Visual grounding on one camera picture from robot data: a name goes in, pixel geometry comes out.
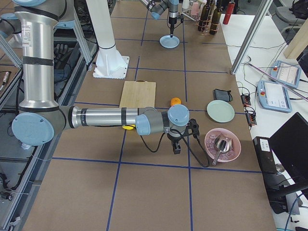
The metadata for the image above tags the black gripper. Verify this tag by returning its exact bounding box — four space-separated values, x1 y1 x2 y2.
167 132 184 154
168 17 177 38

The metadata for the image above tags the light blue plate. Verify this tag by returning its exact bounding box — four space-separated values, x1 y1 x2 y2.
159 35 180 49

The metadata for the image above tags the orange mandarin fruit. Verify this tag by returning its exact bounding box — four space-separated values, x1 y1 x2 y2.
170 97 181 106

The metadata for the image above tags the light green plate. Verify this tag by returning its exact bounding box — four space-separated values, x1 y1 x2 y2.
206 100 235 123

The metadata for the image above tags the pink cup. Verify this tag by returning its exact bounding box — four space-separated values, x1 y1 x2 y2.
191 2 199 16

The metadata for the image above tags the pink bowl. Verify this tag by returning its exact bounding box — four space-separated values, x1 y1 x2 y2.
204 128 241 165

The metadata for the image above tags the dark green wine bottle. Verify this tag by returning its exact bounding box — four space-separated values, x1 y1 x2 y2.
209 0 222 35

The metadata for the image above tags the metal scoop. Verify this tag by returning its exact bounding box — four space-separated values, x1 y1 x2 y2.
212 134 232 166

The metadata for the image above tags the yellow lemon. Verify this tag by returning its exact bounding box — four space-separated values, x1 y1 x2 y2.
122 125 135 130

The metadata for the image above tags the red thermos bottle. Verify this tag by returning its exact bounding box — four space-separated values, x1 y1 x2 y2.
223 1 235 25

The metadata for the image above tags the bamboo cutting board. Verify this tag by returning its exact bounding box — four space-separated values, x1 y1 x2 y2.
119 81 156 108

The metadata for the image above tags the folded dark grey cloth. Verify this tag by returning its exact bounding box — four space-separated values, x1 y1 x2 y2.
213 89 233 102

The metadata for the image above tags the black desktop box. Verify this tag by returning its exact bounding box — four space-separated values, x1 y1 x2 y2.
253 136 278 174

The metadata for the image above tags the blue teach pendant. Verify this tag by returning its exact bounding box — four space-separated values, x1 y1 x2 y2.
257 80 292 113
270 60 302 89

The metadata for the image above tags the black computer monitor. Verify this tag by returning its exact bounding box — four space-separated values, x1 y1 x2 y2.
269 112 308 182

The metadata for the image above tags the metal reacher stick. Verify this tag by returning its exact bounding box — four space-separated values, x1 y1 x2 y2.
244 62 308 102

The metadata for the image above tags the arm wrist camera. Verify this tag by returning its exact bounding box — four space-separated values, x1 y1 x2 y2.
185 118 200 139

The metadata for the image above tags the copper wire bottle rack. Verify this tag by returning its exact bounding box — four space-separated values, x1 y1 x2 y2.
201 0 217 34

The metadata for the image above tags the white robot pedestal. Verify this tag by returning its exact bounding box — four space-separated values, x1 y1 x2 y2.
87 0 129 79

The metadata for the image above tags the aluminium frame post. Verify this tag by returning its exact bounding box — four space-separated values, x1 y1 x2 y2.
231 0 273 75

